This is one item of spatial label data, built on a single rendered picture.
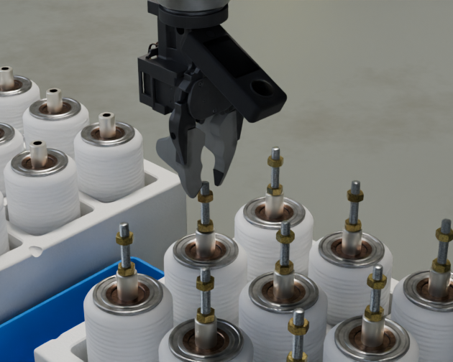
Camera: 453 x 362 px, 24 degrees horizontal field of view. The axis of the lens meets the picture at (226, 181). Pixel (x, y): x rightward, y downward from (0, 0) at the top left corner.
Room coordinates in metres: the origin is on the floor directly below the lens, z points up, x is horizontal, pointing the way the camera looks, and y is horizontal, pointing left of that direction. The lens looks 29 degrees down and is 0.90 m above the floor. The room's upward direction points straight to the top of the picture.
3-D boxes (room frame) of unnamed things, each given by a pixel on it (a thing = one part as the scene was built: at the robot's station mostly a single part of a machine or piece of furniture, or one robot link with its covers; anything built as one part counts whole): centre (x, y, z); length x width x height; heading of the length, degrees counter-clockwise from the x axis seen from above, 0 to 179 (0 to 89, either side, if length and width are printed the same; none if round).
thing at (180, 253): (1.01, 0.02, 0.25); 0.08 x 0.08 x 0.01
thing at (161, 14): (1.02, 0.04, 0.48); 0.09 x 0.08 x 0.12; 45
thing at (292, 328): (0.76, -0.06, 0.33); 0.02 x 0.02 x 0.01; 8
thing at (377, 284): (0.84, -0.15, 0.32); 0.02 x 0.02 x 0.01; 5
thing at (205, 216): (1.01, 0.02, 0.30); 0.01 x 0.01 x 0.08
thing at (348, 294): (1.01, -0.14, 0.16); 0.10 x 0.10 x 0.18
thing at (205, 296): (0.84, 0.02, 0.30); 0.01 x 0.01 x 0.08
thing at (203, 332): (0.84, 0.02, 0.26); 0.02 x 0.02 x 0.03
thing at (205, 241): (1.01, 0.02, 0.26); 0.02 x 0.02 x 0.03
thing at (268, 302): (0.92, -0.06, 0.25); 0.08 x 0.08 x 0.01
